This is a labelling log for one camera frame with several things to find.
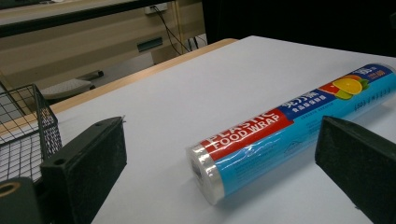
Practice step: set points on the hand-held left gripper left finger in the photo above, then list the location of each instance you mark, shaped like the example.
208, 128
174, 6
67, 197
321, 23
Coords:
84, 165

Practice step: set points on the beige desk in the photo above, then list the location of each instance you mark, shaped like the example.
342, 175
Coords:
93, 40

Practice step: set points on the blue plastic wrap roll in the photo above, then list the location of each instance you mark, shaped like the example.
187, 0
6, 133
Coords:
280, 137

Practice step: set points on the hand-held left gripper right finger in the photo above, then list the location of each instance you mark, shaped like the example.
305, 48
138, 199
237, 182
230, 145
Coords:
361, 161

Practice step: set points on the white power strip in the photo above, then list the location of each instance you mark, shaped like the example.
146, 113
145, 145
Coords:
155, 8

